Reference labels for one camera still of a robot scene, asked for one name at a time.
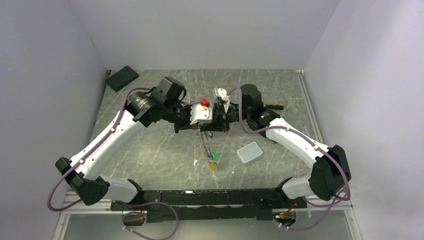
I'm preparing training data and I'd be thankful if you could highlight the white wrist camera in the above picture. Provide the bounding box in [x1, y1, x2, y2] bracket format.
[189, 104, 213, 125]
[213, 87, 230, 114]

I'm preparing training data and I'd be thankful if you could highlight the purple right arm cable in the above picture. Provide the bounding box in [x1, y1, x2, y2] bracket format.
[225, 87, 352, 232]

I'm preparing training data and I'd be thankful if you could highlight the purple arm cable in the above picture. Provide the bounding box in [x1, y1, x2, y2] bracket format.
[225, 87, 352, 232]
[46, 87, 208, 240]

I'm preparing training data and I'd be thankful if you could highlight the green key tag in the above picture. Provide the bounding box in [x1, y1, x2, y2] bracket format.
[211, 151, 220, 161]

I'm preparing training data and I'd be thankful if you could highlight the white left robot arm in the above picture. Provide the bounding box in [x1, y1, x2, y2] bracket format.
[55, 76, 209, 210]

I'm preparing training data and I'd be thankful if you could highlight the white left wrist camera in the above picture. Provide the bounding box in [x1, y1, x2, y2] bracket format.
[189, 104, 213, 125]

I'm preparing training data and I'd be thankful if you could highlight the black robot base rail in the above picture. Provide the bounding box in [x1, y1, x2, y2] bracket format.
[110, 188, 307, 223]

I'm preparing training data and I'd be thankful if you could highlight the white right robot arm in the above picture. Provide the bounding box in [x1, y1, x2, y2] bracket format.
[224, 87, 351, 208]

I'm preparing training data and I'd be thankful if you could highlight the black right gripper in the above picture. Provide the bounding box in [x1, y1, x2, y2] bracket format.
[200, 103, 251, 133]

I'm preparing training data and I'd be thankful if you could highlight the black box at rear left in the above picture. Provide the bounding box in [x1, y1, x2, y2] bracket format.
[104, 65, 139, 92]

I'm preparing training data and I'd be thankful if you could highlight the black yellow handled screwdriver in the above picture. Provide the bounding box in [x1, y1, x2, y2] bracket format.
[264, 104, 285, 111]

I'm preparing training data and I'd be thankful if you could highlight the black flat box with sticker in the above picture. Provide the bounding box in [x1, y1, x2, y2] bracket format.
[259, 130, 278, 144]

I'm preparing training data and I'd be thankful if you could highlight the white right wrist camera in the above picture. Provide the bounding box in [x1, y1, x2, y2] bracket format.
[213, 87, 230, 114]

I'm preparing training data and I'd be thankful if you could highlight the aluminium frame rail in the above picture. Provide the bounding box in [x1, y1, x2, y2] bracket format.
[52, 190, 364, 240]

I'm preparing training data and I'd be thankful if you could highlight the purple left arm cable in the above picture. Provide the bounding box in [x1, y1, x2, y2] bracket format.
[46, 87, 208, 240]

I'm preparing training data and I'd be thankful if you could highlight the yellow key tag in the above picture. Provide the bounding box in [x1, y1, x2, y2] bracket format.
[208, 161, 216, 171]

